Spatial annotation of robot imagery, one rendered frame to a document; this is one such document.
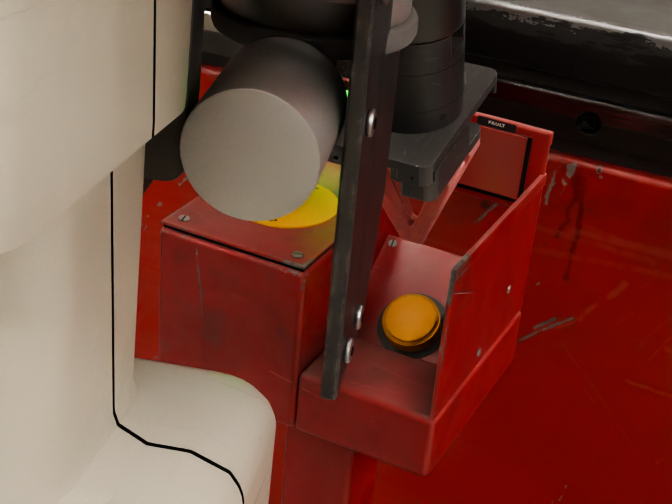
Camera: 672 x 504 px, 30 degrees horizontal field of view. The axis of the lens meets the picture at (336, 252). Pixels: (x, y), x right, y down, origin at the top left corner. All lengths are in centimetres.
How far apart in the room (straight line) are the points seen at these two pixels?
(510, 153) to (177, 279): 23
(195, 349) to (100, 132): 53
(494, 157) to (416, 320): 12
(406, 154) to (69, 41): 41
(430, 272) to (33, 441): 52
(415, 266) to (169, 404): 44
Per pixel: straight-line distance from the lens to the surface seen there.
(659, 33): 94
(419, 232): 75
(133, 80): 33
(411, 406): 77
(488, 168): 85
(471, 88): 72
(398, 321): 82
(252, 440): 43
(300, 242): 78
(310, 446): 89
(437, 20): 65
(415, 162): 66
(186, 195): 114
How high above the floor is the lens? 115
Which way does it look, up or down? 28 degrees down
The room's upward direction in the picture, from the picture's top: 5 degrees clockwise
